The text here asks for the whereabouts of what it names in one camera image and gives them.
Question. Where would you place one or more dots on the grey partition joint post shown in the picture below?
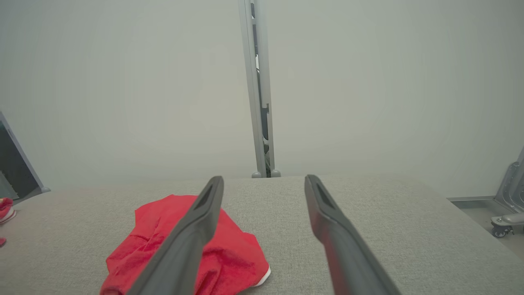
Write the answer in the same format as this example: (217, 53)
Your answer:
(265, 61)

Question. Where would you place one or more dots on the crumpled red white garment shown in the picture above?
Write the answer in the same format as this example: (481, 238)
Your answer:
(5, 209)

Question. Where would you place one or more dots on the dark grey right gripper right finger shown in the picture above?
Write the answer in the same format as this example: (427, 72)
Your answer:
(344, 254)

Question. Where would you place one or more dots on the dark equipment rack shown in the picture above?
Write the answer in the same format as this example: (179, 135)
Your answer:
(16, 164)

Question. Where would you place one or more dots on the red and white t-shirt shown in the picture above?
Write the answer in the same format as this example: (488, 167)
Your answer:
(237, 262)

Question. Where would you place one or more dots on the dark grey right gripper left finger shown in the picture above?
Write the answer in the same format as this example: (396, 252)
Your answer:
(184, 246)

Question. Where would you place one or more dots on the grey metal wheeled stand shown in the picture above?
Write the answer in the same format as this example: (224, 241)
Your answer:
(509, 184)

